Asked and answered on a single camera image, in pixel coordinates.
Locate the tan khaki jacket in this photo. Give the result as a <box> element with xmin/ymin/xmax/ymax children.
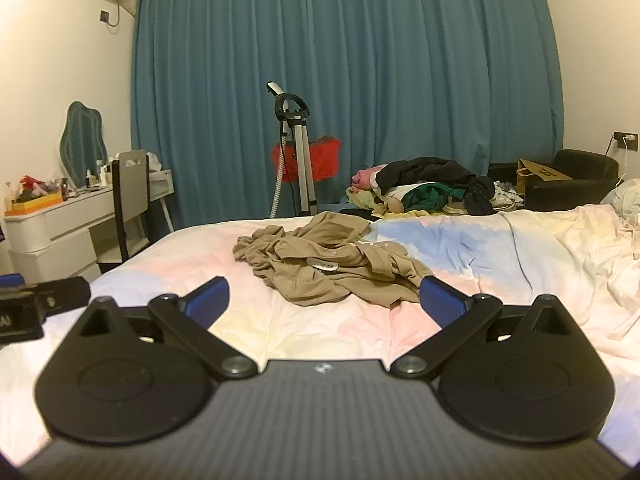
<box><xmin>232</xmin><ymin>212</ymin><xmax>433</xmax><ymax>308</ymax></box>

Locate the pile of mixed clothes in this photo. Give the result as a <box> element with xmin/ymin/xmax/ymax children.
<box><xmin>345</xmin><ymin>157</ymin><xmax>524</xmax><ymax>220</ymax></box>

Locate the white vanity desk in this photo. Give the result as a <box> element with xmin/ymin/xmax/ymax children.
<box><xmin>3</xmin><ymin>168</ymin><xmax>176</xmax><ymax>285</ymax></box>

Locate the orange tray with cosmetics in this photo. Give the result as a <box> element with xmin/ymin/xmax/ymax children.
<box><xmin>4</xmin><ymin>176</ymin><xmax>63</xmax><ymax>217</ymax></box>

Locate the pastel bed duvet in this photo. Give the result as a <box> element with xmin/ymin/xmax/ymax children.
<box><xmin>0</xmin><ymin>202</ymin><xmax>640</xmax><ymax>466</ymax></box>

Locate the grey black chair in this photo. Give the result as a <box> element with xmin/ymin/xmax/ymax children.
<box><xmin>98</xmin><ymin>150</ymin><xmax>151</xmax><ymax>271</ymax></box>

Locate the wavy teal framed mirror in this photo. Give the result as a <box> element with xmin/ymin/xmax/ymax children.
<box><xmin>58</xmin><ymin>101</ymin><xmax>107</xmax><ymax>188</ymax></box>

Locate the black armchair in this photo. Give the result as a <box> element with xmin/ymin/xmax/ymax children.
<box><xmin>488</xmin><ymin>148</ymin><xmax>621</xmax><ymax>213</ymax></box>

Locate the red cloth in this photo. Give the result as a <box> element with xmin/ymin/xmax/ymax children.
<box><xmin>271</xmin><ymin>136</ymin><xmax>341</xmax><ymax>183</ymax></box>

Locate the garment steamer stand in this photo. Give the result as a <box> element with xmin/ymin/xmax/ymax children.
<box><xmin>266</xmin><ymin>81</ymin><xmax>318</xmax><ymax>219</ymax></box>

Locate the teal curtain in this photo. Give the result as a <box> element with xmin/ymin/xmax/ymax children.
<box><xmin>131</xmin><ymin>0</ymin><xmax>564</xmax><ymax>227</ymax></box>

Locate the wall power socket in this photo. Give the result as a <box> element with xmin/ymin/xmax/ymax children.
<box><xmin>613</xmin><ymin>131</ymin><xmax>639</xmax><ymax>152</ymax></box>

